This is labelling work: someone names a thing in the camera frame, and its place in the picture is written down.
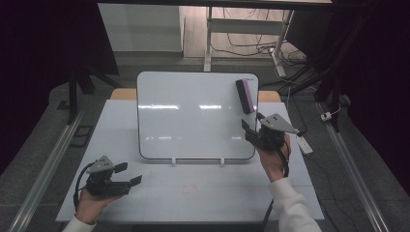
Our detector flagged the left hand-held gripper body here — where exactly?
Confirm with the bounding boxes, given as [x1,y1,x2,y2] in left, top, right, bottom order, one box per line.
[84,155,132,198]

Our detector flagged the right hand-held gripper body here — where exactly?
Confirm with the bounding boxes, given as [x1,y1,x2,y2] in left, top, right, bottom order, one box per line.
[244,112,300,153]

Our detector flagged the black and purple eraser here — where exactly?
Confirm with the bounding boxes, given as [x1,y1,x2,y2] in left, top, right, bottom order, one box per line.
[235,77,258,116]

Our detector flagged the white whiteboard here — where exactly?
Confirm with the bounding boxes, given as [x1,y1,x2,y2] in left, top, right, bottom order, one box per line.
[136,71,260,161]

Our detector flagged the person's left hand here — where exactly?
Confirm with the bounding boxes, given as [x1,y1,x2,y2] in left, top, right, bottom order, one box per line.
[74,188,121,226]

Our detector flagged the person's right hand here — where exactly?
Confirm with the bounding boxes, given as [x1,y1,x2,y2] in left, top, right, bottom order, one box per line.
[255,132,293,184]

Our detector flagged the white power strip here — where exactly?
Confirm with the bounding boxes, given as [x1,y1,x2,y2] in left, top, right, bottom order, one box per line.
[295,129,314,156]

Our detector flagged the wooden board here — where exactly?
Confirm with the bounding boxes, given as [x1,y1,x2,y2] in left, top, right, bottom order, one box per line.
[110,88,282,103]

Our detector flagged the black stand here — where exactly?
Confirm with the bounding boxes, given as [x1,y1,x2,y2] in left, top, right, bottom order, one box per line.
[279,62,343,133]
[65,62,125,126]

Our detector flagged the dark curtain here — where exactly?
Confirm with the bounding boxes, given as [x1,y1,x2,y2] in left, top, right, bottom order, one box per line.
[0,0,121,177]
[285,0,410,194]

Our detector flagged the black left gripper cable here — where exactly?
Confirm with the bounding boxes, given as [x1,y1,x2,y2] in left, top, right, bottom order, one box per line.
[73,161,97,213]

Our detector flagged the black floor frame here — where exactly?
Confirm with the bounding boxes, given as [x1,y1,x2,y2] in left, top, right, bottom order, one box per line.
[69,124,95,149]

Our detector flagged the aluminium rail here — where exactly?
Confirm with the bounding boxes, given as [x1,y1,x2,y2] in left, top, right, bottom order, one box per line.
[316,101,392,232]
[7,105,87,232]

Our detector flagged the tangle of black floor cables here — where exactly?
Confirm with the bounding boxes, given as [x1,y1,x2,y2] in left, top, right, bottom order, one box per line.
[211,7,312,95]

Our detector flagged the white desk frame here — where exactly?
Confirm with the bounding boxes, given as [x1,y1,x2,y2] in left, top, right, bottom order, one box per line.
[203,6,296,78]

